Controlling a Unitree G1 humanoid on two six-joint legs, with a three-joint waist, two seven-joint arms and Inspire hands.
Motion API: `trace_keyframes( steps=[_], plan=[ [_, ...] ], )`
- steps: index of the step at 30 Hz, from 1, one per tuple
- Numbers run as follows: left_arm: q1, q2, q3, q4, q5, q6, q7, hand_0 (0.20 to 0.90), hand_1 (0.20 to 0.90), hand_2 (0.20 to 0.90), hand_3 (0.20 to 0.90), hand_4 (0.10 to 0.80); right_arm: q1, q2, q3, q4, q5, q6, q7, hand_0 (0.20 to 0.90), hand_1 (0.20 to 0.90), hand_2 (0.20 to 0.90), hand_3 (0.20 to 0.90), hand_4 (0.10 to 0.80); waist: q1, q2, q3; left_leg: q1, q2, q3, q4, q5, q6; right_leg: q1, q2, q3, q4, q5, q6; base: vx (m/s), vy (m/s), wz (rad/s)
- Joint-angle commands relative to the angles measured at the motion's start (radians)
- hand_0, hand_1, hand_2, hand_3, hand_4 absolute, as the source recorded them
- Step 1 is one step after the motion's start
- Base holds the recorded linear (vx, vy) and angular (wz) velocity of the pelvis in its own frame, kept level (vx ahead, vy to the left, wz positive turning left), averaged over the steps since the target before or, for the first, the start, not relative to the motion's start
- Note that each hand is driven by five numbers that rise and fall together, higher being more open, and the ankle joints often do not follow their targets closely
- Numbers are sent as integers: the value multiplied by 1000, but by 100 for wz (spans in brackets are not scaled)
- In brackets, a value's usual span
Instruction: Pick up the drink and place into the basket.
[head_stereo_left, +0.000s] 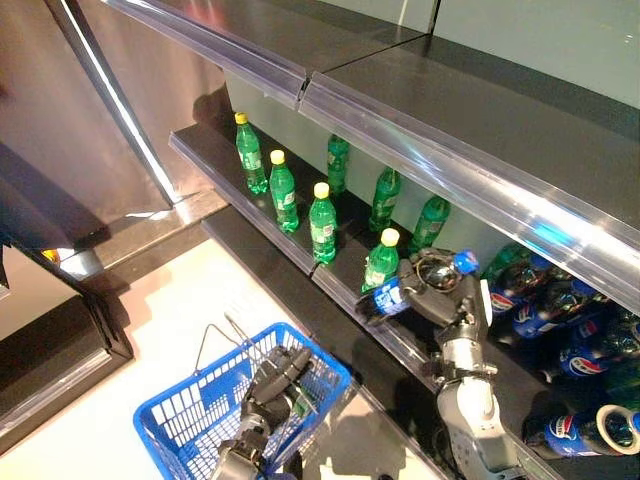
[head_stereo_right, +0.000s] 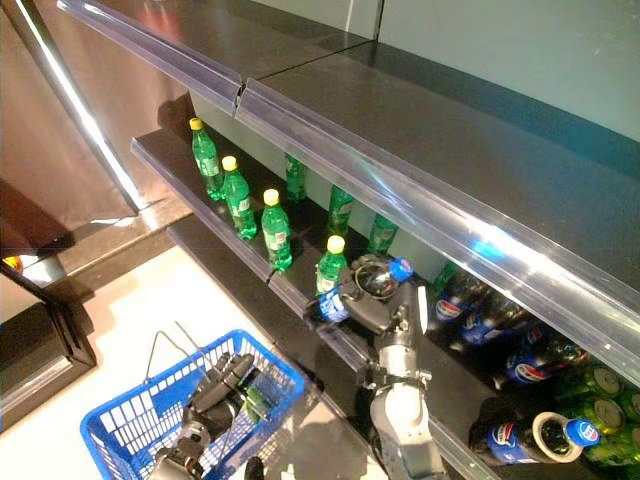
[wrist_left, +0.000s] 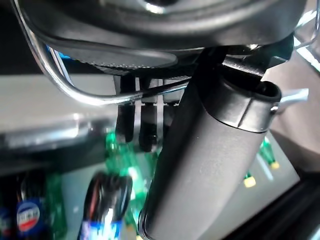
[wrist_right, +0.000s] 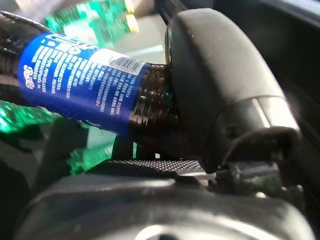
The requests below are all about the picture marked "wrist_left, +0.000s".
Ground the green soda bottle yellow cap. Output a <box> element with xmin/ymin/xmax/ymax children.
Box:
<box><xmin>259</xmin><ymin>138</ymin><xmax>281</xmax><ymax>171</ymax></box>
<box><xmin>46</xmin><ymin>174</ymin><xmax>68</xmax><ymax>238</ymax></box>
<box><xmin>243</xmin><ymin>169</ymin><xmax>257</xmax><ymax>188</ymax></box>
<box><xmin>104</xmin><ymin>132</ymin><xmax>127</xmax><ymax>176</ymax></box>
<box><xmin>124</xmin><ymin>149</ymin><xmax>151</xmax><ymax>226</ymax></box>

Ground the metal wire basket handle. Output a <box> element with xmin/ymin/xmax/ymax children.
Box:
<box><xmin>11</xmin><ymin>0</ymin><xmax>191</xmax><ymax>107</ymax></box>
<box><xmin>279</xmin><ymin>88</ymin><xmax>310</xmax><ymax>108</ymax></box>

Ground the clear price rail strip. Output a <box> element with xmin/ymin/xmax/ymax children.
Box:
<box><xmin>0</xmin><ymin>109</ymin><xmax>118</xmax><ymax>151</ymax></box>

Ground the dark high shelf board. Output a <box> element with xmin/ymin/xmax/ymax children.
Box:
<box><xmin>199</xmin><ymin>174</ymin><xmax>320</xmax><ymax>240</ymax></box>

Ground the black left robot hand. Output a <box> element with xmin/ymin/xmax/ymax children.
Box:
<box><xmin>11</xmin><ymin>0</ymin><xmax>308</xmax><ymax>240</ymax></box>

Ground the blue plastic shopping basket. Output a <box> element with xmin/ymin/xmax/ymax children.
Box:
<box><xmin>46</xmin><ymin>44</ymin><xmax>73</xmax><ymax>62</ymax></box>

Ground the Pepsi cola bottle blue label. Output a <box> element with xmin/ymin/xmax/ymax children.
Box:
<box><xmin>78</xmin><ymin>172</ymin><xmax>133</xmax><ymax>240</ymax></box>
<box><xmin>14</xmin><ymin>172</ymin><xmax>48</xmax><ymax>240</ymax></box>

